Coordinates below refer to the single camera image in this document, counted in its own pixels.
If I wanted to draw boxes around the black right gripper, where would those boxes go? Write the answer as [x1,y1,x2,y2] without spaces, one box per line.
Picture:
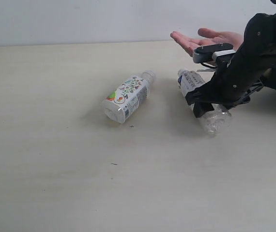
[185,14,276,118]

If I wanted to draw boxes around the open bare human hand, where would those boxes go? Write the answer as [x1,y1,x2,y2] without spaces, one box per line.
[170,28,244,57]

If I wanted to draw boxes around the clear bottle blue white label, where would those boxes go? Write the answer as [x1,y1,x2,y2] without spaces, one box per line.
[178,69,231,134]

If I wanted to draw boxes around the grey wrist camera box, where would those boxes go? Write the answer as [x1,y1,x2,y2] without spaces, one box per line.
[192,43,235,64]

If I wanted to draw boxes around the square bottle with floral label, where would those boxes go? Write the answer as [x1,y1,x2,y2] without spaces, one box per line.
[102,71,156,124]

